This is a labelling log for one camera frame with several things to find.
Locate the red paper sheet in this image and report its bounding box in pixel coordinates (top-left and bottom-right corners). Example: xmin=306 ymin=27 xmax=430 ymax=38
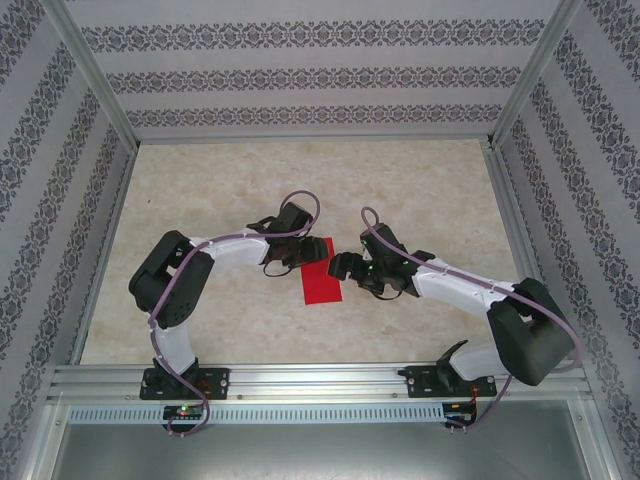
xmin=301 ymin=237 xmax=345 ymax=305

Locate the grey metal sheet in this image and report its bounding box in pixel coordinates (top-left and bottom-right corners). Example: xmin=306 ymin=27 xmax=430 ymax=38
xmin=49 ymin=423 xmax=614 ymax=480

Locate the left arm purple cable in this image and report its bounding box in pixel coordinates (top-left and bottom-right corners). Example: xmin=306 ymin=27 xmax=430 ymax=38
xmin=148 ymin=190 xmax=321 ymax=439

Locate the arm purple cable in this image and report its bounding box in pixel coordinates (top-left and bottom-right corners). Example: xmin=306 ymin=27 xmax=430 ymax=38
xmin=148 ymin=190 xmax=321 ymax=439
xmin=359 ymin=205 xmax=585 ymax=435

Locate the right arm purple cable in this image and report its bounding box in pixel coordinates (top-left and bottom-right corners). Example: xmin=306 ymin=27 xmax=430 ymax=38
xmin=359 ymin=205 xmax=585 ymax=435

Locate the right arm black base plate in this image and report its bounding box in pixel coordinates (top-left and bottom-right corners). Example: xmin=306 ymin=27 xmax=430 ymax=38
xmin=405 ymin=364 xmax=497 ymax=400

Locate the aluminium frame crossbar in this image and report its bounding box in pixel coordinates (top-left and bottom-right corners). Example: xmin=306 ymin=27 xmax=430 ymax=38
xmin=134 ymin=132 xmax=496 ymax=146

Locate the aluminium mounting rail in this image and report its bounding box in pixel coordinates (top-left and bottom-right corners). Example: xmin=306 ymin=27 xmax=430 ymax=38
xmin=47 ymin=363 xmax=594 ymax=404

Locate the aluminium side rail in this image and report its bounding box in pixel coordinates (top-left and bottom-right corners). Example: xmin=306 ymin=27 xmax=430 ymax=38
xmin=69 ymin=147 xmax=139 ymax=364
xmin=482 ymin=142 xmax=569 ymax=361

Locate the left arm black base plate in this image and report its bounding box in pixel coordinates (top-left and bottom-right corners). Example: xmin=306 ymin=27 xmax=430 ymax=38
xmin=140 ymin=367 xmax=231 ymax=401

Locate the slotted grey cable duct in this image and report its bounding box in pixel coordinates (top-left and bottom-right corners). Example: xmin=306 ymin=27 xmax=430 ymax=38
xmin=67 ymin=403 xmax=449 ymax=425

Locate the aluminium frame post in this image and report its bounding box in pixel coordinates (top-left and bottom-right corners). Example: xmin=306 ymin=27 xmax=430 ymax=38
xmin=487 ymin=0 xmax=586 ymax=151
xmin=43 ymin=0 xmax=141 ymax=151

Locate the aluminium frame bar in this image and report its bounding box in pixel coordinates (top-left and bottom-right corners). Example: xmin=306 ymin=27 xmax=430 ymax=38
xmin=14 ymin=402 xmax=71 ymax=480
xmin=569 ymin=402 xmax=624 ymax=480

